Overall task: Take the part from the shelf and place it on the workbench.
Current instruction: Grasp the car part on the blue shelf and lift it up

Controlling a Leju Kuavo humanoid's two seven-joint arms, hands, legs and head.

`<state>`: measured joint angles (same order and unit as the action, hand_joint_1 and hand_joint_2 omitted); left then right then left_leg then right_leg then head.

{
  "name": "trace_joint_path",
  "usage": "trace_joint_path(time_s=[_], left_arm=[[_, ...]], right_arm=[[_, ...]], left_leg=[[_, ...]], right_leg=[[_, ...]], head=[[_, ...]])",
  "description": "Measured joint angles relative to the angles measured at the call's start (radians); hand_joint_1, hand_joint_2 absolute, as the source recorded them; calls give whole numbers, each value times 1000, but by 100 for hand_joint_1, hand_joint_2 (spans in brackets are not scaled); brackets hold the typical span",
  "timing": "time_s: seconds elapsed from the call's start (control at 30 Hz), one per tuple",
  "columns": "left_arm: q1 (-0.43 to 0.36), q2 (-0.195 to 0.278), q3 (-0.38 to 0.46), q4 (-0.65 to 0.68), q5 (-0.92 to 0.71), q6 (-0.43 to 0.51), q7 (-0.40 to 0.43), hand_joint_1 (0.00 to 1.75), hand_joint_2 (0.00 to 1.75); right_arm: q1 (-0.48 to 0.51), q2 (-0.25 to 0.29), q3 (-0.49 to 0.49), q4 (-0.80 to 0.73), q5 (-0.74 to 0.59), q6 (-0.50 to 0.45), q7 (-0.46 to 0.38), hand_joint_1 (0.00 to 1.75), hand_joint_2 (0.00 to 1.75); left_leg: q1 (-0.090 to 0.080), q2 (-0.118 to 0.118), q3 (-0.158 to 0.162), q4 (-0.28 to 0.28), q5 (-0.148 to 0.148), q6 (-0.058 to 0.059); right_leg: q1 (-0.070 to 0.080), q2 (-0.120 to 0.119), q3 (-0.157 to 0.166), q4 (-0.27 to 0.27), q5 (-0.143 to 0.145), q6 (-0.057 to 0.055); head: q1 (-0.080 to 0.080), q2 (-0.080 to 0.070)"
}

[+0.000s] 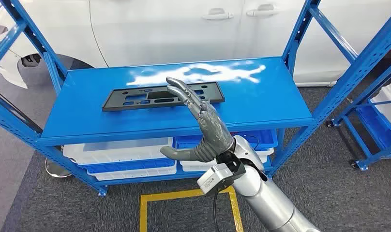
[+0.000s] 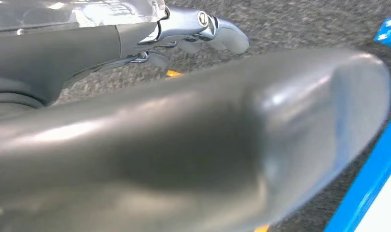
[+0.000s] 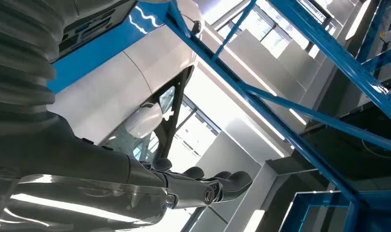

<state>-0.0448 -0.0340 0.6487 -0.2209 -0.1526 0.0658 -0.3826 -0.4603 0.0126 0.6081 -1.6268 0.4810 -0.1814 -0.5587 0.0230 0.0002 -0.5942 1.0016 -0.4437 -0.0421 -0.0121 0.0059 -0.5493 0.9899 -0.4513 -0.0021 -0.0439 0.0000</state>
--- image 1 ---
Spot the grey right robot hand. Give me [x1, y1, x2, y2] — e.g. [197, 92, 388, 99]
[160, 76, 236, 163]

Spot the black plastic panel part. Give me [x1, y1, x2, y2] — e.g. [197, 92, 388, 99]
[101, 81, 226, 112]

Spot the large blue metal shelf rack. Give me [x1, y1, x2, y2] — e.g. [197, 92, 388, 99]
[0, 0, 391, 198]

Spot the white car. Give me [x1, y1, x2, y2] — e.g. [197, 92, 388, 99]
[0, 0, 391, 90]

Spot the blue metal rack on casters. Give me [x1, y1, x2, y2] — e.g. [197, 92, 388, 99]
[326, 58, 391, 172]

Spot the round chrome stand base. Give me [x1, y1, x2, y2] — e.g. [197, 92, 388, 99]
[44, 156, 74, 179]

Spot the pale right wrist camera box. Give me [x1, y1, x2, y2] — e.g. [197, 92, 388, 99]
[196, 161, 235, 195]

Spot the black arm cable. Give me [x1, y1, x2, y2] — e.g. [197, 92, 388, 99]
[212, 187, 223, 232]

